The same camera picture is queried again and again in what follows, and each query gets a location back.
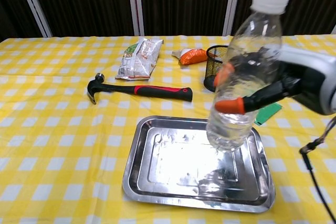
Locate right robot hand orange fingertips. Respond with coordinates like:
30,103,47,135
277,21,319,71
213,45,336,116

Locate transparent plastic water bottle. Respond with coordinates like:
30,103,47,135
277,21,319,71
206,0,292,153

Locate rectangular stainless steel tray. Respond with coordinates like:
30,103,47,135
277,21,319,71
122,115,276,214

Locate green flat sachet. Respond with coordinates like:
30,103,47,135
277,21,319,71
254,102,283,126

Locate black mesh pen holder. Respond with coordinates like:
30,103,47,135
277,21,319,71
203,45,229,92

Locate orange white snack packet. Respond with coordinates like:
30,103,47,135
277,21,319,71
172,47,208,66

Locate black red claw hammer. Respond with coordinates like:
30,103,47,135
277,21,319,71
87,73,193,105

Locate silver snack bag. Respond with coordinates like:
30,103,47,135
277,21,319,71
114,37,164,81

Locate yellow white checkered tablecloth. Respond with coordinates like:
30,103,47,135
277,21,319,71
0,34,336,224

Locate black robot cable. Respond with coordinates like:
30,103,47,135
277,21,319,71
299,115,336,224

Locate white frame post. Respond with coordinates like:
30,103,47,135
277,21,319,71
14,0,53,38
222,0,244,36
127,0,145,36

